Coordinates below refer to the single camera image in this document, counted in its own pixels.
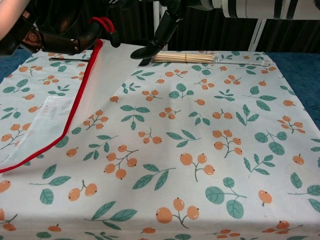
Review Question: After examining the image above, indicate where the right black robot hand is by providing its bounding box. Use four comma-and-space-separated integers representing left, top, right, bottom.
130, 0, 186, 60

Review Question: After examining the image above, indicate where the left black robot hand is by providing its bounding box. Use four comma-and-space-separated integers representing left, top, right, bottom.
0, 14, 104, 56

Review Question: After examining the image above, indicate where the clear mesh zipper pouch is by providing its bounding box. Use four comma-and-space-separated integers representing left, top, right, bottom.
0, 39, 151, 174

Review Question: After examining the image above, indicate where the black flat knife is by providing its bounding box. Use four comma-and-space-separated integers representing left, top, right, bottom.
48, 57, 91, 64

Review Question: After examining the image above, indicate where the bundle of wooden sticks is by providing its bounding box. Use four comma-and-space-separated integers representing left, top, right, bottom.
152, 51, 217, 64

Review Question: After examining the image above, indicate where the dark pleated curtain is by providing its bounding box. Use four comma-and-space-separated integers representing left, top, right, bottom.
24, 0, 320, 54

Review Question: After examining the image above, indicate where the white toothbrush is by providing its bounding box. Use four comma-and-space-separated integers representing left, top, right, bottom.
218, 58, 272, 67

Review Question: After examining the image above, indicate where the floral orange berry tablecloth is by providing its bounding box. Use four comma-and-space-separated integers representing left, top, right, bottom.
0, 49, 320, 240

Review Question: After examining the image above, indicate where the blue fuzzy table cover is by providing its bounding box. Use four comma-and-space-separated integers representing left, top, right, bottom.
0, 48, 320, 118

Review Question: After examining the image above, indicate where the white slanted single frame post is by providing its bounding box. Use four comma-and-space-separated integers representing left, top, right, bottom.
248, 17, 267, 53

